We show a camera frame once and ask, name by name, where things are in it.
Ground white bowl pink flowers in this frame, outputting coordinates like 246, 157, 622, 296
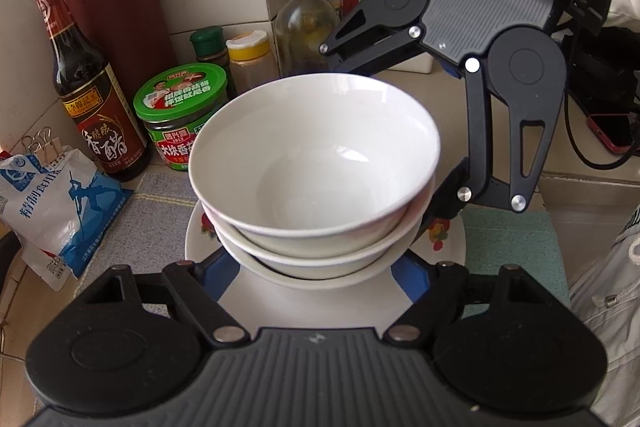
189, 72, 440, 254
221, 225, 419, 291
200, 178, 435, 273

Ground grey checked table cloth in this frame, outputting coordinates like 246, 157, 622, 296
29, 166, 572, 408

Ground dark vinegar bottle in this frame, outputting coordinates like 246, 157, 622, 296
36, 0, 152, 182

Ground white blue salt bag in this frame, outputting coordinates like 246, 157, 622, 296
1, 147, 132, 291

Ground green lid sauce jar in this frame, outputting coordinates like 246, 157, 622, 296
134, 63, 228, 171

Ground red smartphone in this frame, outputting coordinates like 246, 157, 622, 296
587, 113, 639, 155

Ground clear bottle red cap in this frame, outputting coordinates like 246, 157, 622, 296
273, 0, 340, 77

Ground metal binder clips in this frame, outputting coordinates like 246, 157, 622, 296
21, 126, 64, 165

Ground yellow lid spice jar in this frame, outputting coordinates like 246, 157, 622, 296
226, 29, 280, 94

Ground green lid spice jar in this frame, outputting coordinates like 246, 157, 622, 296
190, 26, 238, 100

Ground black cable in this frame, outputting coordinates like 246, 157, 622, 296
562, 91, 637, 171

